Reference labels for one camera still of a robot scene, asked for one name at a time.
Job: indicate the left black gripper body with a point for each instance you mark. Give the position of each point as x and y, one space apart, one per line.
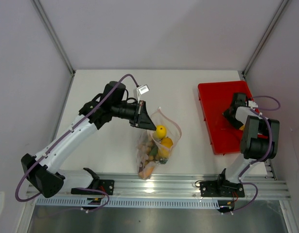
124 110

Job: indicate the yellow toy pepper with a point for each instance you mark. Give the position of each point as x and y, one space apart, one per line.
160 132

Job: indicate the clear pink zip top bag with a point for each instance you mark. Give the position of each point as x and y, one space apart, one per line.
173 131

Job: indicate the longan bunch with leaves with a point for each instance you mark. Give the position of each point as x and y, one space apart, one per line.
149 151

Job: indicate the small yellow toy mango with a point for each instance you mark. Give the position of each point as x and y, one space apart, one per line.
166 144

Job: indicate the toy ham slice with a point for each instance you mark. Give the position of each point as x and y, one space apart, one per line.
145 172

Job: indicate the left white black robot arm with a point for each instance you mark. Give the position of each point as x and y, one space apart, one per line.
42 169

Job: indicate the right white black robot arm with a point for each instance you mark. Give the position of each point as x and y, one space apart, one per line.
259 141

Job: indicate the red plastic tray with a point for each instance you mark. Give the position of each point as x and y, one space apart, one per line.
214 99

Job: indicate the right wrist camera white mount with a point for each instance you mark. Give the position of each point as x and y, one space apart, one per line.
252 104

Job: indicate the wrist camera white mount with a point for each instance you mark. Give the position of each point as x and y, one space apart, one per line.
140 90
252 104

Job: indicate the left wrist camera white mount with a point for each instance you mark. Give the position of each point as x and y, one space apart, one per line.
140 90

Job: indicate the right aluminium frame post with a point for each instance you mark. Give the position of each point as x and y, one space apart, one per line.
283 5

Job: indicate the aluminium frame post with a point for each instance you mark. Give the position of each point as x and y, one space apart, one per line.
45 20
283 5

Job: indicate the aluminium mounting rail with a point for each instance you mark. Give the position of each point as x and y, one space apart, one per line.
160 186

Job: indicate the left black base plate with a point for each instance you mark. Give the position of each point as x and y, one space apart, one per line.
106 186

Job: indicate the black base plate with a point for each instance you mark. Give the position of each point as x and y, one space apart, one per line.
212 190
106 186

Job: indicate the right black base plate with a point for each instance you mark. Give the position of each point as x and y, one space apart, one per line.
212 190

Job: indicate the white slotted cable duct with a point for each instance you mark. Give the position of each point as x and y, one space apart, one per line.
129 203

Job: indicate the left aluminium frame post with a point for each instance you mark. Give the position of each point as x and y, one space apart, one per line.
45 20

